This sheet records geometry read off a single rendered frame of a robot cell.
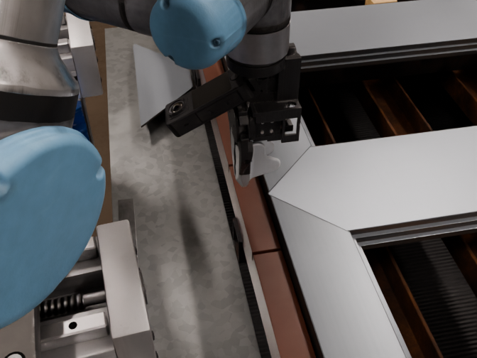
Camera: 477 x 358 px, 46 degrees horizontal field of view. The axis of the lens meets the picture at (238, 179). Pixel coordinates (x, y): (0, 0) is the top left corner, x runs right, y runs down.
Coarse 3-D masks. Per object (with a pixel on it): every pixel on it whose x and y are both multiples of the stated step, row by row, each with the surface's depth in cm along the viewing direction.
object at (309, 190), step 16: (304, 160) 87; (288, 176) 84; (304, 176) 84; (320, 176) 84; (304, 192) 82; (320, 192) 82; (304, 208) 79; (320, 208) 79; (336, 208) 79; (336, 224) 77
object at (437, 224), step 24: (384, 48) 111; (408, 48) 113; (432, 48) 113; (456, 48) 114; (312, 144) 91; (264, 192) 86; (456, 216) 79; (360, 240) 77; (384, 240) 78; (408, 240) 78; (288, 264) 75; (312, 336) 67
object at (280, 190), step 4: (280, 180) 83; (284, 180) 83; (276, 184) 83; (280, 184) 83; (284, 184) 83; (276, 188) 82; (280, 188) 82; (284, 188) 82; (268, 192) 82; (272, 192) 82; (276, 192) 82; (280, 192) 82; (284, 192) 82; (288, 192) 82; (276, 196) 81; (280, 196) 81; (284, 196) 81; (288, 196) 81; (284, 200) 80; (288, 200) 80; (292, 204) 80
